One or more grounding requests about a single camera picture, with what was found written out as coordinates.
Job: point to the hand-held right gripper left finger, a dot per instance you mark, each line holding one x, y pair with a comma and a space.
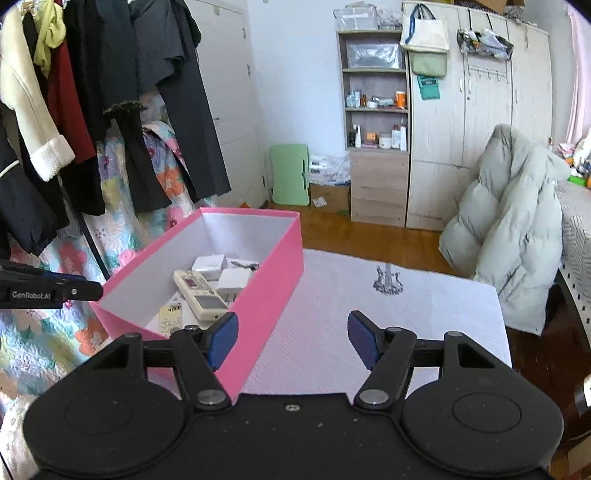
224, 339

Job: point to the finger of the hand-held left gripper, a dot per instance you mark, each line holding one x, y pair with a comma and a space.
83, 290

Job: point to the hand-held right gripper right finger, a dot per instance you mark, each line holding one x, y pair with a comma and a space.
362, 339

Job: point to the off-white remote control with buttons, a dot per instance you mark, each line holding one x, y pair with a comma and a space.
203, 300

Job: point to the cream remote control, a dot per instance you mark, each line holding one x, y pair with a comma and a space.
171, 318

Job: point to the white power adapter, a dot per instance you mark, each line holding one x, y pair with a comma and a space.
233, 279

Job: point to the pink cardboard box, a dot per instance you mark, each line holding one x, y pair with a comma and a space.
272, 286

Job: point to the small white box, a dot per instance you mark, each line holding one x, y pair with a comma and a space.
210, 264

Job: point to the metal key bunch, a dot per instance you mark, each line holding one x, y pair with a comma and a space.
244, 264

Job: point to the floral quilt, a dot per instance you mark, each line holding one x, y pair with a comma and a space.
41, 337

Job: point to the black jacket with white piping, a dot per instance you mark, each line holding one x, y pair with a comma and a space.
23, 207

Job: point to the black sleeve with ruffled cuff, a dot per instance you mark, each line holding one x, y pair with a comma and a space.
138, 175

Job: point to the cardboard box with green print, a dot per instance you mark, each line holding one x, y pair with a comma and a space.
330, 198

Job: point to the wooden shelf unit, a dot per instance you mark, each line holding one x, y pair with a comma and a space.
378, 184

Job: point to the white tissue package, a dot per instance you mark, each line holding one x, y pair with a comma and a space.
330, 170

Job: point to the red hanging garment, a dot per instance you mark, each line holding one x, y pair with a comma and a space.
69, 115

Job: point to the green folding table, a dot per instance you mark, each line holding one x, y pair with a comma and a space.
288, 175

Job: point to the grey-green puffer jacket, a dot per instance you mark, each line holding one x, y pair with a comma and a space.
508, 221

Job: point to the white jar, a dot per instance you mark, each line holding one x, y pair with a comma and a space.
385, 141

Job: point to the cream coat with fleece cuff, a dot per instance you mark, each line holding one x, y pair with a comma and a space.
23, 92

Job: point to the white bottle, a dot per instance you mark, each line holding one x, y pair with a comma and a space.
403, 136

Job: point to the dark grey hanging shirt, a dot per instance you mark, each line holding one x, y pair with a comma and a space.
194, 115

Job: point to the black hanging garment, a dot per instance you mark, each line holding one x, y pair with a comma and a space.
83, 69

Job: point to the orange bottle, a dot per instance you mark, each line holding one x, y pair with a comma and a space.
400, 100

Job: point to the geometric patterned tablecloth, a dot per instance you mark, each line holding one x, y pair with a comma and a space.
575, 221

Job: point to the white door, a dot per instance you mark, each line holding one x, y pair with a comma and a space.
231, 92

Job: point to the light wooden wardrobe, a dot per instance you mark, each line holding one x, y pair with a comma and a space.
485, 115

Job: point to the teal hanging pouch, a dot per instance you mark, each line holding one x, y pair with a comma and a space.
429, 87

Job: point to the yellow-green cloth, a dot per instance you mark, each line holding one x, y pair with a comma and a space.
51, 27

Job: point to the green hanging pouch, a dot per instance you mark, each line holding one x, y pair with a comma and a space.
429, 64

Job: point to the clear zip storage bag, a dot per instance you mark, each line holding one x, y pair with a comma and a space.
374, 55

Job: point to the white tote bag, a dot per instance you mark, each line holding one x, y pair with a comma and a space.
425, 34

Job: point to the clear storage box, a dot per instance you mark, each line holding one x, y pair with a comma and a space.
355, 18

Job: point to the pink curtain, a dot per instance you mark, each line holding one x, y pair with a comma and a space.
579, 69

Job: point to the brown cardboard box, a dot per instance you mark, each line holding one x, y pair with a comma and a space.
489, 5

